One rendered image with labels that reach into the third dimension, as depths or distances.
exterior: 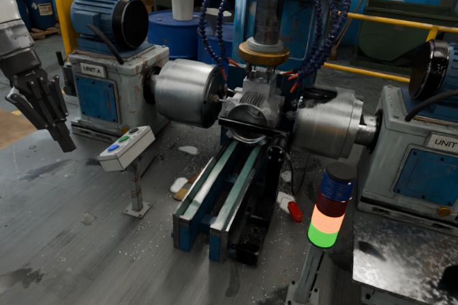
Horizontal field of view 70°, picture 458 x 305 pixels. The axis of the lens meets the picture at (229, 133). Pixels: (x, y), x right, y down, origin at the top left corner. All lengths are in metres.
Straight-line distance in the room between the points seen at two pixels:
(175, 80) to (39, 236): 0.65
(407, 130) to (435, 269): 0.37
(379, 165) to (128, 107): 0.92
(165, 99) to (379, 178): 0.78
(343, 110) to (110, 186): 0.84
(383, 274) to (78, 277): 0.77
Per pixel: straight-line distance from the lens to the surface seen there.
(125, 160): 0.94
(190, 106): 1.20
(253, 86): 1.20
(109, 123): 1.43
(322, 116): 1.10
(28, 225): 1.20
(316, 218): 0.73
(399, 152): 1.13
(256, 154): 1.19
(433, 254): 1.05
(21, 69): 0.80
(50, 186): 1.31
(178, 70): 1.24
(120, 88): 1.32
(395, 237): 1.04
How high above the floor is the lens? 1.60
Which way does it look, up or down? 31 degrees down
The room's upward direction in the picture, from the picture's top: 4 degrees clockwise
